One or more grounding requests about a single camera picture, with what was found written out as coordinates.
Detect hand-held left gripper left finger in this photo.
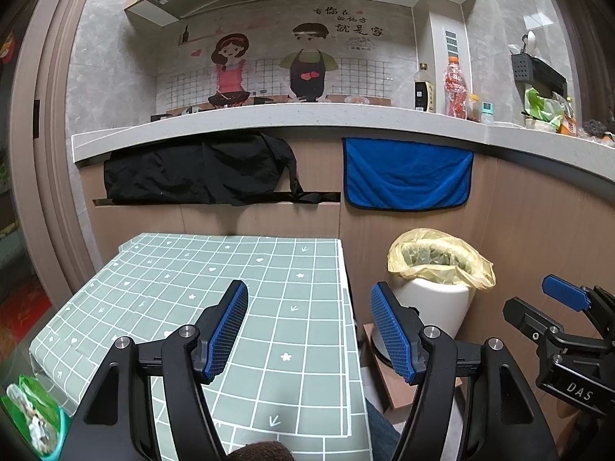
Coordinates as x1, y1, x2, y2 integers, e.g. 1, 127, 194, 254
70, 279, 249, 461

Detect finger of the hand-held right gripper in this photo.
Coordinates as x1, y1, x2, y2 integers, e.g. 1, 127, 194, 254
504, 298, 561, 343
542, 275, 610, 318

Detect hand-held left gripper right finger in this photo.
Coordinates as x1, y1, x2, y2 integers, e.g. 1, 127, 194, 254
371, 281, 560, 461

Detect white bin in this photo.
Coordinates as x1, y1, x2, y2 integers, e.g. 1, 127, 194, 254
382, 276, 474, 363

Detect green checked tablecloth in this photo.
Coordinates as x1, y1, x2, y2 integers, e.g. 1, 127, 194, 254
29, 233, 376, 461

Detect person's blue jeans leg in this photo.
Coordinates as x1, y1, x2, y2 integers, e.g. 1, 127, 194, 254
367, 398, 402, 452

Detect brown fuzzy object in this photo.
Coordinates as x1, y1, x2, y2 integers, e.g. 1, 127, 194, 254
226, 440, 294, 461

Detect blue hanging towel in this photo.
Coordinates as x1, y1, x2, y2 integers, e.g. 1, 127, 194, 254
342, 137, 474, 212

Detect black hanging cloth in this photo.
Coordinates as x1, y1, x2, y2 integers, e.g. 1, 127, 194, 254
103, 131, 342, 206

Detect orange packet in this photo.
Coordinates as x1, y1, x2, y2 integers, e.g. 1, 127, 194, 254
557, 98, 580, 135

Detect green vegetable bag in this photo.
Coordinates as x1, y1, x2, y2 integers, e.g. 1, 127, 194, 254
523, 87, 565, 130

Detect teal bucket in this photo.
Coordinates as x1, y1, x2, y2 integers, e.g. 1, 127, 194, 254
45, 406, 73, 461

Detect red floor mat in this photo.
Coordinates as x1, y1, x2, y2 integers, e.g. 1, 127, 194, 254
0, 298, 51, 347

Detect green plastic bag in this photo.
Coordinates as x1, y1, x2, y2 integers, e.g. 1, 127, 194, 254
0, 375, 63, 459

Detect orange-capped clear plastic bottle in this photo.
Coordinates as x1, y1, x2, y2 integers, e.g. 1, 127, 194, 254
443, 55, 469, 118

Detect dark sauce bottle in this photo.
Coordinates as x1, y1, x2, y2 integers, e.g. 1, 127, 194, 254
414, 62, 436, 113

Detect white pipe casing with vent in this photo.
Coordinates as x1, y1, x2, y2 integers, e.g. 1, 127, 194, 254
412, 0, 474, 113

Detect colourful festive stickers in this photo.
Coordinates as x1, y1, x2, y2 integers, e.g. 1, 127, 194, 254
0, 29, 20, 68

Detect black wall rack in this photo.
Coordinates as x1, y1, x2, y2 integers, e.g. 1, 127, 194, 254
510, 54, 568, 94

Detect beige door frame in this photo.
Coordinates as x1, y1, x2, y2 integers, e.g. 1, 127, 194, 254
12, 0, 97, 298

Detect cartoon couple wall decal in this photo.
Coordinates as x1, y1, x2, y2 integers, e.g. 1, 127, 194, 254
156, 0, 416, 109

